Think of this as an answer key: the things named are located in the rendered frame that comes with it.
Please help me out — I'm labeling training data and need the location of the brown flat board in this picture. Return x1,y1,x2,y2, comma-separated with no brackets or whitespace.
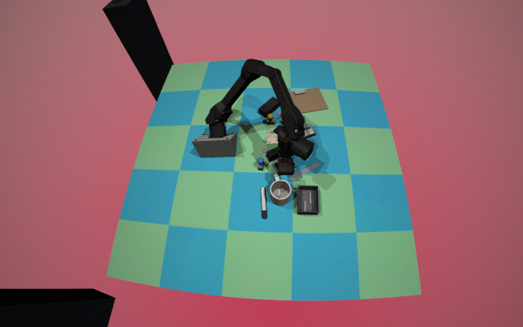
289,88,329,113

